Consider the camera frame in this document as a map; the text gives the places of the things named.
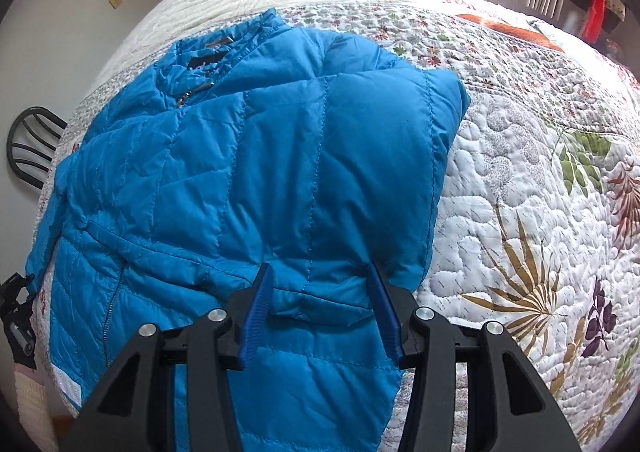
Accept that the black metal chair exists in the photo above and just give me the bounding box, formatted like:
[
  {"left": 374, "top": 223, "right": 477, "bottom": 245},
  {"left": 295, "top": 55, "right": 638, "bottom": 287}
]
[{"left": 6, "top": 106, "right": 68, "bottom": 190}]

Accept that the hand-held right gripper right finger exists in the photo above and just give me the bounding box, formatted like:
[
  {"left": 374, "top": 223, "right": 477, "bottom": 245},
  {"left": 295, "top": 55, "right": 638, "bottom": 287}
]
[{"left": 367, "top": 262, "right": 581, "bottom": 452}]

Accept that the red hanging garment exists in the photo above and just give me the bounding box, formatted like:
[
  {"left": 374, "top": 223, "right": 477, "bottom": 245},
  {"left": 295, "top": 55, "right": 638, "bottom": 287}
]
[{"left": 582, "top": 0, "right": 608, "bottom": 44}]

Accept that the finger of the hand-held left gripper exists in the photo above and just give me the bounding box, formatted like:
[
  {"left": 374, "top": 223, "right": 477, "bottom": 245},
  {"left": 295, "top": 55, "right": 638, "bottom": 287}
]
[{"left": 0, "top": 272, "right": 38, "bottom": 368}]

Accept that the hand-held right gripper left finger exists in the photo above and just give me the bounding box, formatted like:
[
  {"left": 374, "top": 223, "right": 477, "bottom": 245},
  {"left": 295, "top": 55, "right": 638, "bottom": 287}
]
[{"left": 60, "top": 262, "right": 276, "bottom": 452}]

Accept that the blue puffer jacket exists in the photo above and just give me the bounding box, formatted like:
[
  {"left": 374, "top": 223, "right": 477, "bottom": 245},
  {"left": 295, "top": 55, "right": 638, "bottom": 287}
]
[{"left": 25, "top": 7, "right": 473, "bottom": 452}]

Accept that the floral quilted bedspread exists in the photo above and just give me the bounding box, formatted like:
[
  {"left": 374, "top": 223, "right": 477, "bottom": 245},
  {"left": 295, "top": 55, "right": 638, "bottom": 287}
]
[{"left": 15, "top": 0, "right": 640, "bottom": 452}]

